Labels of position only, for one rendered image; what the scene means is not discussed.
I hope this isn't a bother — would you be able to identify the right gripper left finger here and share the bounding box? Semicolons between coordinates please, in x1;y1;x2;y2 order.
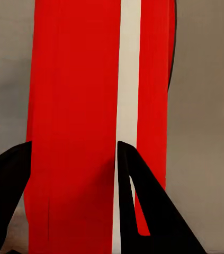
0;141;32;242

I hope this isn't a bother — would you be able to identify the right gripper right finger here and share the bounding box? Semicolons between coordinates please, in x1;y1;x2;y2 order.
117;141;207;254

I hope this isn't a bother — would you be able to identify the radio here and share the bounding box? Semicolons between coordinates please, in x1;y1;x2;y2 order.
24;0;177;254

